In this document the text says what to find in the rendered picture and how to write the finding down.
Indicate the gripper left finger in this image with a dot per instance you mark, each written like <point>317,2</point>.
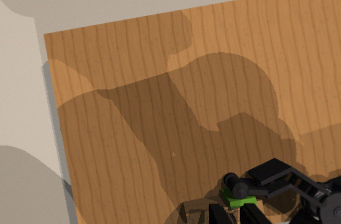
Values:
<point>218,215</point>

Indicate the brown wooden board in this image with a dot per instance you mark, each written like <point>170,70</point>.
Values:
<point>156,110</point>

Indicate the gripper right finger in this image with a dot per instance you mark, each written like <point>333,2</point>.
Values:
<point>251,214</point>

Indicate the small wooden block with hole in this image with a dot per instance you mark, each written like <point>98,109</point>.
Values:
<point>197,211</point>

